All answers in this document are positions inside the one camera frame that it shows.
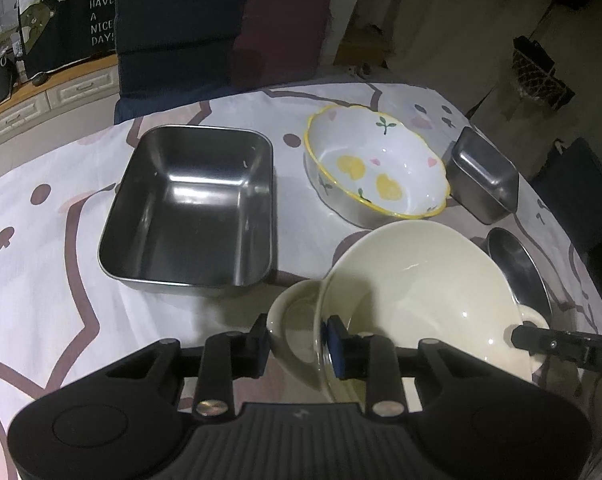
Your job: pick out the black patterned bag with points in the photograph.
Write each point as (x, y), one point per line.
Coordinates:
(543, 72)

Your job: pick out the black printed cloth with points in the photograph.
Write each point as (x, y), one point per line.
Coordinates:
(66, 25)

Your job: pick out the cardboard box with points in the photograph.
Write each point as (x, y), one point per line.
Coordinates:
(363, 45)

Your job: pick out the dark blue cushioned chair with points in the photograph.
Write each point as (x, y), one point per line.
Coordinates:
(176, 25)

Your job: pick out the bear print tablecloth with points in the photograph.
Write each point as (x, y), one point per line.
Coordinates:
(46, 270)

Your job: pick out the round steel bowl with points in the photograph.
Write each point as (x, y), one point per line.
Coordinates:
(518, 270)

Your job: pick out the large rectangular steel tray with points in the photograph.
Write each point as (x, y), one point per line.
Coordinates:
(191, 210)

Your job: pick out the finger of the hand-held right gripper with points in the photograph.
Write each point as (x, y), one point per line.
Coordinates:
(556, 345)

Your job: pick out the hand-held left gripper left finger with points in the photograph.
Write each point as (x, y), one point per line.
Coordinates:
(261, 350)

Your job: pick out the floral bowl with yellow rim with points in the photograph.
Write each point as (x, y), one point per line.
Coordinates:
(376, 170)

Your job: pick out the wooden cabinet with white drawers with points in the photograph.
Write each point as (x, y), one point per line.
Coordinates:
(56, 95)

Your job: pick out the small rectangular steel container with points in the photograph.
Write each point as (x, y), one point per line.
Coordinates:
(483, 175)

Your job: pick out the pair of shoes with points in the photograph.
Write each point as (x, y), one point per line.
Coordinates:
(361, 69)

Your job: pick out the maroon cushioned chair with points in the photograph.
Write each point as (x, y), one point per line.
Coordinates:
(281, 30)

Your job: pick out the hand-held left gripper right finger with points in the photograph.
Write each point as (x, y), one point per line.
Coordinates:
(338, 355)

